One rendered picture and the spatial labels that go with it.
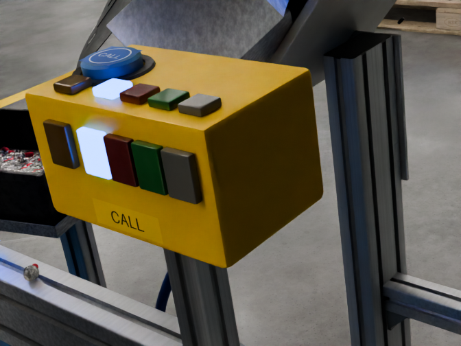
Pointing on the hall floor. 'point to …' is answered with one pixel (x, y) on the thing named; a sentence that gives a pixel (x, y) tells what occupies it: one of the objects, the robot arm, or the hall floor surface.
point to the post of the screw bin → (83, 253)
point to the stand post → (367, 181)
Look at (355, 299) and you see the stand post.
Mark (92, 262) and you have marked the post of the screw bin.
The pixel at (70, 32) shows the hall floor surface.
